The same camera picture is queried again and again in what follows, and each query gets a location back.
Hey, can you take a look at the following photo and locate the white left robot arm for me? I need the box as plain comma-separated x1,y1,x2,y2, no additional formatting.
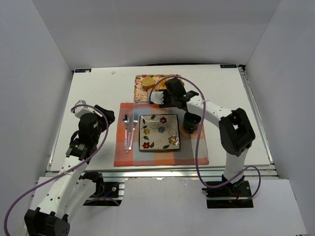
24,103,115,236

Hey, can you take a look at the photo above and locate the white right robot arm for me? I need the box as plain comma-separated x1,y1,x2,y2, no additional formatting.
148,75,255,188

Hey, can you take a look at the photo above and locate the large yellow muffin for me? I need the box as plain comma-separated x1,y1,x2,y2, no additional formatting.
141,77,156,89

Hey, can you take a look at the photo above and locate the dark green mug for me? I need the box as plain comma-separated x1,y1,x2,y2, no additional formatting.
183,112,201,134

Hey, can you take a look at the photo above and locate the floral serving tray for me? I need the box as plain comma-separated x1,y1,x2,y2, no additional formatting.
134,74,171,102

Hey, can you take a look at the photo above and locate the square floral plate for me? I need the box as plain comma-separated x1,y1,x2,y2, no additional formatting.
138,114,180,152

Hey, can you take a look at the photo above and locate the checkered orange placemat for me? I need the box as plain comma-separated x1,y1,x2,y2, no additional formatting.
114,103,209,167

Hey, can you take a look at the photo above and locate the blue label sticker left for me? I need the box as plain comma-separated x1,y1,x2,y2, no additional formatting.
74,68,92,73

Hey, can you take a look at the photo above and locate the blue label sticker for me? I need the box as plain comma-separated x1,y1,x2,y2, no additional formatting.
74,68,92,73
220,64,237,69

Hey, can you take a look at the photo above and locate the blue label sticker right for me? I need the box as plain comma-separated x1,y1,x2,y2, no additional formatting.
220,64,237,69

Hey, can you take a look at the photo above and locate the sesame ring bread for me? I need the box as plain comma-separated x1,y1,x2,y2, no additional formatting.
155,78,169,91

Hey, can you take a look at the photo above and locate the spoon with floral handle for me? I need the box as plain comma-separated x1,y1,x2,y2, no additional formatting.
123,113,130,150

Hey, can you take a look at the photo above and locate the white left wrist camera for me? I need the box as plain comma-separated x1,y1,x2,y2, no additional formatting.
70,100,94,119

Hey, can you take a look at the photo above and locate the fork with floral handle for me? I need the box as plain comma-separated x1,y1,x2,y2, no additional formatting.
128,113,139,151

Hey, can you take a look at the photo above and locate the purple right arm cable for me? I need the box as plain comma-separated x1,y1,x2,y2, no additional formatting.
148,76,261,203

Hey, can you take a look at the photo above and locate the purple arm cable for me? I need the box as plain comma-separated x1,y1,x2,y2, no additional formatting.
148,76,261,203
3,104,109,236

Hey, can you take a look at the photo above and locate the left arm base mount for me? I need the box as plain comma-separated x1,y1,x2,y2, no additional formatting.
78,171,122,207

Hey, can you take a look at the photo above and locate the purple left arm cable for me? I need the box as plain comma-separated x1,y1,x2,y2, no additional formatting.
3,104,109,236

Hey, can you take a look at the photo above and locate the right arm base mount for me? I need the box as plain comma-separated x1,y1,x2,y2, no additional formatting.
202,180,254,209

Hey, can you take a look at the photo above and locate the aluminium table frame rail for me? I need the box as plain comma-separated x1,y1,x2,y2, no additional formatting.
45,162,280,181

